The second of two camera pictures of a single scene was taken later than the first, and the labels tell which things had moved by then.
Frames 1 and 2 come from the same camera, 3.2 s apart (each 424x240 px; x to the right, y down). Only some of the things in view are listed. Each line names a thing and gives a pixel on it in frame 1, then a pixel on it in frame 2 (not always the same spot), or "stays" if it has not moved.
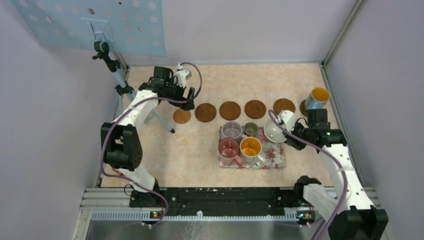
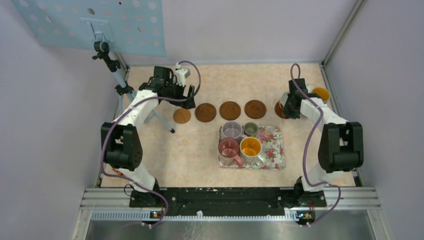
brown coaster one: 205,112 stays
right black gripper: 292,141 → 291,115
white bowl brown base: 273,132 → 284,97
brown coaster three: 255,109 stays
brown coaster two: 230,110 stays
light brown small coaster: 182,116 stays
